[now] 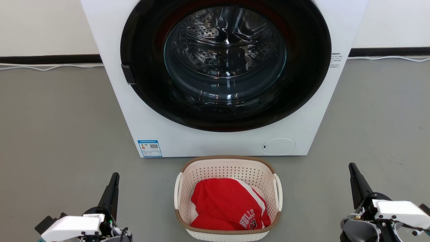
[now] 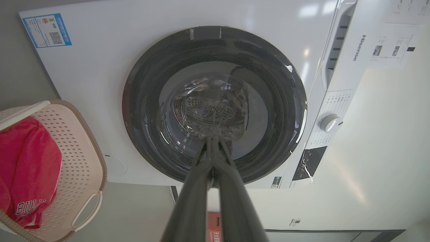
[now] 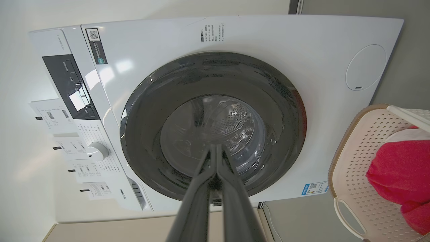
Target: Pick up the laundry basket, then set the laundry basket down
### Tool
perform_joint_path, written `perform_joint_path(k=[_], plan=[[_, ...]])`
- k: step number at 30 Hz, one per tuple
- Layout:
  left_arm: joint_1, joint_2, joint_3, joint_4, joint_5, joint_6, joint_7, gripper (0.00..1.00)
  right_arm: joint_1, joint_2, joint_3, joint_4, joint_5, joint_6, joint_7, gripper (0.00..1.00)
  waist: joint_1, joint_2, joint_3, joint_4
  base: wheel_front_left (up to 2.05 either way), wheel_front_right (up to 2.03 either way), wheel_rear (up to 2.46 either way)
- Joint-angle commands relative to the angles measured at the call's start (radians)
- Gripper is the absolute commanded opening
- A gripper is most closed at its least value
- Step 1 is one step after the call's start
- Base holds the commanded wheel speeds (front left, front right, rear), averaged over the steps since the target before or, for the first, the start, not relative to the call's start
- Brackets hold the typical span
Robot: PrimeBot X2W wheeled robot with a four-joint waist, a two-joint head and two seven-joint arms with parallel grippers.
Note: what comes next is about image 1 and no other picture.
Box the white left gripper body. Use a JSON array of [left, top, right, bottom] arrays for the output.
[[41, 214, 106, 242]]

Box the blue energy label sticker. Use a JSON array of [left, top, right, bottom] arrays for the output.
[[137, 140, 163, 158]]

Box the white front-load washing machine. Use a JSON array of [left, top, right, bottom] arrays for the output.
[[80, 0, 370, 158]]

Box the white floor cable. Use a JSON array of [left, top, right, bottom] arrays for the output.
[[348, 55, 430, 63], [0, 63, 104, 72]]

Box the round black glass washer door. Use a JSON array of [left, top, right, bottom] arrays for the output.
[[120, 0, 332, 132]]

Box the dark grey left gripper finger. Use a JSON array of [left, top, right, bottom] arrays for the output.
[[97, 173, 120, 222]]

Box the white perforated laundry basket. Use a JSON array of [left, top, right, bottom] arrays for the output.
[[174, 155, 283, 242]]

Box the black door latch handle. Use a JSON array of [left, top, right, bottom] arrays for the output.
[[121, 64, 136, 85]]

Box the round white filter cover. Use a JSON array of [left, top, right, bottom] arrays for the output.
[[262, 138, 296, 156]]

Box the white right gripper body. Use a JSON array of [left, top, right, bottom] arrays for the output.
[[361, 192, 430, 230]]

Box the red basketball jersey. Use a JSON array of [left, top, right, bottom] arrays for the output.
[[190, 178, 272, 231]]

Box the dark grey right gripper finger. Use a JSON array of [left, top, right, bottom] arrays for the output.
[[348, 163, 374, 210]]

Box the steel washing drum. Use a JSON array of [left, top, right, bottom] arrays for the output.
[[164, 6, 287, 101]]

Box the small printed text sticker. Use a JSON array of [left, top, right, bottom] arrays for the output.
[[329, 52, 344, 69]]

